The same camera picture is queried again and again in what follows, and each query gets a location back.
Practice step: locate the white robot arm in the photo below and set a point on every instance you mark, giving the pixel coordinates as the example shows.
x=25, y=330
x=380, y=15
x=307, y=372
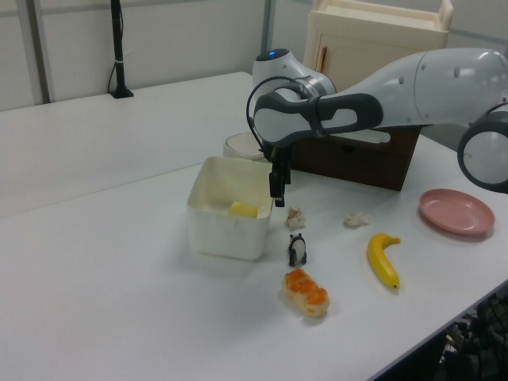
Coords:
x=416, y=91

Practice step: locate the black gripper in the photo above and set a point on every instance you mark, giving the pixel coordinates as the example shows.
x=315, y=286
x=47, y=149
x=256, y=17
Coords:
x=282, y=158

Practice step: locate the panda toy figure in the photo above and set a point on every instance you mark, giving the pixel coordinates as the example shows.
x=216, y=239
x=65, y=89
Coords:
x=297, y=251

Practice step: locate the orange topped bread toy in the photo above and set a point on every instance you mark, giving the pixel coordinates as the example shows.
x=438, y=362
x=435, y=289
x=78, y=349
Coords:
x=305, y=293

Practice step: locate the black mesh chair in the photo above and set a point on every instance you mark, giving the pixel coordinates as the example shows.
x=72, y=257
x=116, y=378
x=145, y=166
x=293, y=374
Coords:
x=480, y=333

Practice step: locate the yellow toy banana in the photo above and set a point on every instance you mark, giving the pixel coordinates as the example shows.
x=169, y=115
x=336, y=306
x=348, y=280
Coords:
x=383, y=262

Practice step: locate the white lidded trash can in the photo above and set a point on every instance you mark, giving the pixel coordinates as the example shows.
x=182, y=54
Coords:
x=240, y=147

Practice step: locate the grey partition post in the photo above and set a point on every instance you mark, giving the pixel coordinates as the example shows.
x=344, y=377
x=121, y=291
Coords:
x=35, y=51
x=266, y=28

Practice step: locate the white plastic box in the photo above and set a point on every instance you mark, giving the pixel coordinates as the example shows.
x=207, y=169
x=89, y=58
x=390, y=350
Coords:
x=226, y=234

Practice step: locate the crumpled white paper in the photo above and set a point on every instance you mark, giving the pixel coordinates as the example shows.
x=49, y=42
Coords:
x=355, y=219
x=296, y=217

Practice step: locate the brown wooden drawer box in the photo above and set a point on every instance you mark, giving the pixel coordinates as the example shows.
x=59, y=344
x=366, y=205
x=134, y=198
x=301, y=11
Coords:
x=357, y=164

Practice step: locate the pink plastic plate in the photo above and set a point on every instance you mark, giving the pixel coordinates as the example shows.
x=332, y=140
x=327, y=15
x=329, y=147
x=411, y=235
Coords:
x=456, y=212

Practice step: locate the yellow sponge block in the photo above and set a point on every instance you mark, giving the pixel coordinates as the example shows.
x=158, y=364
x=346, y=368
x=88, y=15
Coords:
x=243, y=209

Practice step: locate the cream plastic cabinet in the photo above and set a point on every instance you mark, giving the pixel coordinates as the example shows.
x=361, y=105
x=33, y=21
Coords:
x=369, y=35

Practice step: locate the black pole with base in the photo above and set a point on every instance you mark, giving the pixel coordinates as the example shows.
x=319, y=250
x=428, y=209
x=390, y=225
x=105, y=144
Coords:
x=118, y=51

